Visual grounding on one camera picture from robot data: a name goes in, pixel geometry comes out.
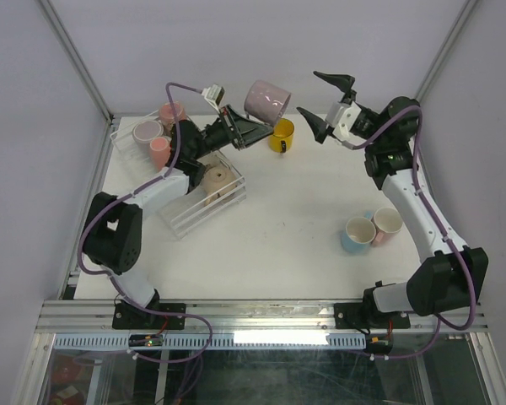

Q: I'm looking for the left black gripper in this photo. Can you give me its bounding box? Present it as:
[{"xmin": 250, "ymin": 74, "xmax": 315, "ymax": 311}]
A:
[{"xmin": 192, "ymin": 104, "xmax": 274, "ymax": 160}]

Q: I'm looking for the mauve purple mug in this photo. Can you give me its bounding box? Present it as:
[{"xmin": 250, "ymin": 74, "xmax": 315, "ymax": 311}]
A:
[{"xmin": 244, "ymin": 80, "xmax": 291, "ymax": 127}]

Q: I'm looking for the yellow glass cup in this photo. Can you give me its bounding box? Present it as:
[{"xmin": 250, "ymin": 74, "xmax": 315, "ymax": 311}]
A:
[{"xmin": 268, "ymin": 118, "xmax": 294, "ymax": 154}]

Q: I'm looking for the beige stoneware mug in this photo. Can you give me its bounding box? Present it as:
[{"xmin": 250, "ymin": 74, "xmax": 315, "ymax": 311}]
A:
[{"xmin": 202, "ymin": 165, "xmax": 237, "ymax": 206}]

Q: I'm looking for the clear acrylic dish rack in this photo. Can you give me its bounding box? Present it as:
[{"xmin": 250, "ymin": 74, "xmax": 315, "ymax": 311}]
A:
[{"xmin": 103, "ymin": 113, "xmax": 246, "ymax": 240}]

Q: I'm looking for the pink patterned mug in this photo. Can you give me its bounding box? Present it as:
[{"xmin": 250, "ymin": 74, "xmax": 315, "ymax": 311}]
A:
[{"xmin": 158, "ymin": 101, "xmax": 187, "ymax": 128}]

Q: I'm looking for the pink mug white inside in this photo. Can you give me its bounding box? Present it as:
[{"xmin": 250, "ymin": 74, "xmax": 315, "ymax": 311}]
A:
[{"xmin": 149, "ymin": 137, "xmax": 171, "ymax": 172}]

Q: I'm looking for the lavender mug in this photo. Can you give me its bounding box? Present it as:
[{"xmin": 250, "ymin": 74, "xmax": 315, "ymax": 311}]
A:
[{"xmin": 132, "ymin": 120, "xmax": 164, "ymax": 146}]

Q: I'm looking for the light blue mug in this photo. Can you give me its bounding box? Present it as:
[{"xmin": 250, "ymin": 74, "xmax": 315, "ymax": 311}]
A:
[{"xmin": 341, "ymin": 212, "xmax": 377, "ymax": 255}]

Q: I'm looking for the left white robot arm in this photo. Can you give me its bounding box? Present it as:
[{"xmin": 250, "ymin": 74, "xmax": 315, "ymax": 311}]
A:
[{"xmin": 78, "ymin": 105, "xmax": 278, "ymax": 328}]

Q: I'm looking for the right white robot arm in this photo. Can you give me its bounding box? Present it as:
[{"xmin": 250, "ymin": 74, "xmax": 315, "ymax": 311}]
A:
[{"xmin": 298, "ymin": 71, "xmax": 489, "ymax": 331}]

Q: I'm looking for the light pink mug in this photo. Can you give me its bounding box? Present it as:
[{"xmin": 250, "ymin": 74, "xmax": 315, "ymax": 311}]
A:
[{"xmin": 372, "ymin": 207, "xmax": 404, "ymax": 246}]

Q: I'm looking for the small electronics board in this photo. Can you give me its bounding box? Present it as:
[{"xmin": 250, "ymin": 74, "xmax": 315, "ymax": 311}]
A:
[{"xmin": 128, "ymin": 334, "xmax": 164, "ymax": 348}]

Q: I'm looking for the black connector box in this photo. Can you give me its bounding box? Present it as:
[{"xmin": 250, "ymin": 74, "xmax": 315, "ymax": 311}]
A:
[{"xmin": 363, "ymin": 337, "xmax": 393, "ymax": 355}]

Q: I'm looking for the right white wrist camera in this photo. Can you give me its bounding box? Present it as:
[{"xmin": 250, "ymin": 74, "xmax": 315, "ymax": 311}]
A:
[{"xmin": 325, "ymin": 101, "xmax": 361, "ymax": 149}]

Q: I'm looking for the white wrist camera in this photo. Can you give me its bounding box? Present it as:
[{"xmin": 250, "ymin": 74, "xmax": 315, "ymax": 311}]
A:
[
  {"xmin": 325, "ymin": 101, "xmax": 361, "ymax": 149},
  {"xmin": 201, "ymin": 84, "xmax": 225, "ymax": 113}
]

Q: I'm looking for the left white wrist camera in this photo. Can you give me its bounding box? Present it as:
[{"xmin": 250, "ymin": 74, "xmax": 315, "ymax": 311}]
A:
[{"xmin": 201, "ymin": 84, "xmax": 225, "ymax": 113}]

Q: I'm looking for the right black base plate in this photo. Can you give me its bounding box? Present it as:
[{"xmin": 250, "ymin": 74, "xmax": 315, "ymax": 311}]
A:
[{"xmin": 333, "ymin": 302, "xmax": 411, "ymax": 331}]

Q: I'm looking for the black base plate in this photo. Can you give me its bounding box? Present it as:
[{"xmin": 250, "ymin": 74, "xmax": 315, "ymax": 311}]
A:
[
  {"xmin": 112, "ymin": 300, "xmax": 186, "ymax": 332},
  {"xmin": 333, "ymin": 302, "xmax": 411, "ymax": 331}
]

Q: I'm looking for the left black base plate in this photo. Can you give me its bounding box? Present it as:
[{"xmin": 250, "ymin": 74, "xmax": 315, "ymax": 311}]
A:
[{"xmin": 112, "ymin": 300, "xmax": 186, "ymax": 332}]

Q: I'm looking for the aluminium mounting rail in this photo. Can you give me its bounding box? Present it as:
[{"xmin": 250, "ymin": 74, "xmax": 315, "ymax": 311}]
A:
[{"xmin": 35, "ymin": 298, "xmax": 490, "ymax": 337}]

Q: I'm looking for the white slotted cable duct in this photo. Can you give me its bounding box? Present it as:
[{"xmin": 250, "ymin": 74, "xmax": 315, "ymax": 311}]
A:
[{"xmin": 54, "ymin": 330, "xmax": 366, "ymax": 351}]

